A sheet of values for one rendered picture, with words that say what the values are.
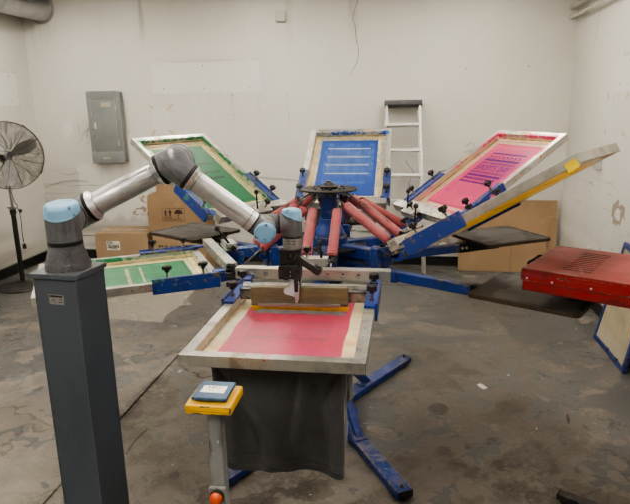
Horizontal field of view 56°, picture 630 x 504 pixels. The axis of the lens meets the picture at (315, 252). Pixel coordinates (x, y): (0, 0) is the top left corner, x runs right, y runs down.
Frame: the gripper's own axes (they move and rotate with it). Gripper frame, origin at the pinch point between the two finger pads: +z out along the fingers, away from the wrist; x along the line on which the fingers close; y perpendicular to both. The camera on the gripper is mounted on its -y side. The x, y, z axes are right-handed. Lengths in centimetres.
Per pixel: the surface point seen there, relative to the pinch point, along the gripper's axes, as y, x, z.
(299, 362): -9, 52, 2
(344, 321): -18.6, 9.2, 5.2
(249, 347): 10.4, 36.5, 5.4
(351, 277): -17.7, -29.4, -0.3
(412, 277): -44, -64, 9
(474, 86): -107, -420, -88
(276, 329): 4.9, 19.7, 5.3
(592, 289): -108, -4, -6
